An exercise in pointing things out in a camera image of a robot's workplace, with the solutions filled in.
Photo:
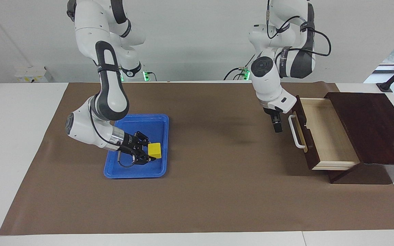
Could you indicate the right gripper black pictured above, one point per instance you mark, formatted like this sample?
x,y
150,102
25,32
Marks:
x,y
128,147

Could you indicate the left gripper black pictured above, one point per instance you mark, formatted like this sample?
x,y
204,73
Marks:
x,y
271,112

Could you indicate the yellow cube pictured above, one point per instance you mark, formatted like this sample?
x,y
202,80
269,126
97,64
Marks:
x,y
155,150

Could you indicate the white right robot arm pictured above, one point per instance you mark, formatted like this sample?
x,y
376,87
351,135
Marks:
x,y
109,92

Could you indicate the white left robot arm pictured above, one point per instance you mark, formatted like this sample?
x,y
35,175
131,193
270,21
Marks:
x,y
272,78

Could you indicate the blue plastic tray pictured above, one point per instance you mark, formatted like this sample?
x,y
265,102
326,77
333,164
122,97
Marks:
x,y
139,171

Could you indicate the green lit base plug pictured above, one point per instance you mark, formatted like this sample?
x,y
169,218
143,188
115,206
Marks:
x,y
247,74
145,76

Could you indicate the brown table mat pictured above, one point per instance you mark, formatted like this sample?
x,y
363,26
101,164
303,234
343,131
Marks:
x,y
217,191

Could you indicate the dark brown wooden cabinet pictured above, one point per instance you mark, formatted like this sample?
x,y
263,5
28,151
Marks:
x,y
375,130

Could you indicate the white wall socket box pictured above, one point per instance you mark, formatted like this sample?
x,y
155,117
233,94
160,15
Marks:
x,y
31,75

